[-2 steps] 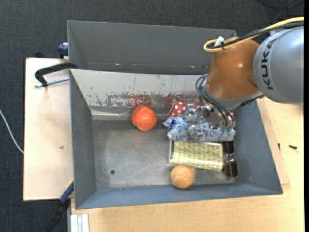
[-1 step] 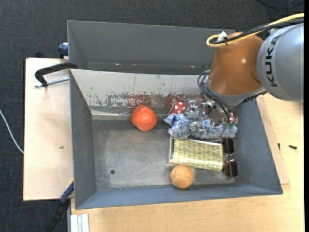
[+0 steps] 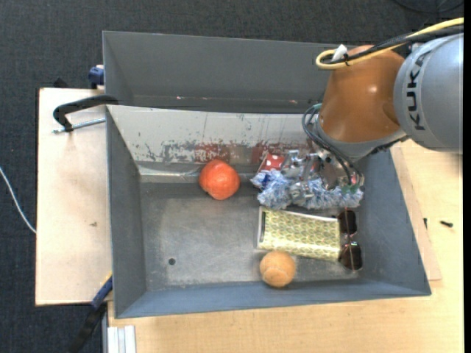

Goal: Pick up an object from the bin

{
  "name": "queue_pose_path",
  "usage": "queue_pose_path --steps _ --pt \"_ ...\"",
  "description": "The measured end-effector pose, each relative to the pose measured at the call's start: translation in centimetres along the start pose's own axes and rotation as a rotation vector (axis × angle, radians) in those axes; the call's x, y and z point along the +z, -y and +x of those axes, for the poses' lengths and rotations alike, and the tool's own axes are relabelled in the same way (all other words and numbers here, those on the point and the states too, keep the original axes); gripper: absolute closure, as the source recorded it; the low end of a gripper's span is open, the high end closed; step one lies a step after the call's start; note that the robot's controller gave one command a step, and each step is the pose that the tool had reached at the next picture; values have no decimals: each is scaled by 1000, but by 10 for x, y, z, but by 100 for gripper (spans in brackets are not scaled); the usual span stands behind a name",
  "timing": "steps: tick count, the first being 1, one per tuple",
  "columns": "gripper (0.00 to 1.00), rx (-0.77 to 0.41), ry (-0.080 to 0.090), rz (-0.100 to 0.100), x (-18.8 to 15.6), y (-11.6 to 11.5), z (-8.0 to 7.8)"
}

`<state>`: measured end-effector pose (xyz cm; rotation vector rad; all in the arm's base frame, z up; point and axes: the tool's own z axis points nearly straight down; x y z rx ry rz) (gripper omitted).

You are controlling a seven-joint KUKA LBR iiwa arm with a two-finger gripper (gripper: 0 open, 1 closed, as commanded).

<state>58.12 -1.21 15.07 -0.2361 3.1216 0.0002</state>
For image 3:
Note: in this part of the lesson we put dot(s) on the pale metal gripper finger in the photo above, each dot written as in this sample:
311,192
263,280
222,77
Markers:
291,162
304,193

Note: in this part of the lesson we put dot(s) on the red box with white dots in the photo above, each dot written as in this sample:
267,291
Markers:
272,162

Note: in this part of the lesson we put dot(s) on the blue and white fluffy cloth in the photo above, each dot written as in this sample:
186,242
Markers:
276,193

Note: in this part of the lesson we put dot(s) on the yellow patterned packet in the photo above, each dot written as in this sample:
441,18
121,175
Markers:
300,234

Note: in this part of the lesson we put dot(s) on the dark sunglasses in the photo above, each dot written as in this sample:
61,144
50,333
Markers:
347,221

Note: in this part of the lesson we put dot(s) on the orange fruit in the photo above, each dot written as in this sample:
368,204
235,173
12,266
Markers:
219,179

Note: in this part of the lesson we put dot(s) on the tan tennis ball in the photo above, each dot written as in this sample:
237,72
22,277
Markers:
277,269

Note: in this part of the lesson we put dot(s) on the grey metal bin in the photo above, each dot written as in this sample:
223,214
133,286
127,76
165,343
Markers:
206,234

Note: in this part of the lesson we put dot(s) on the small black screw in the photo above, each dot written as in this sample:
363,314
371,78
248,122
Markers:
447,224

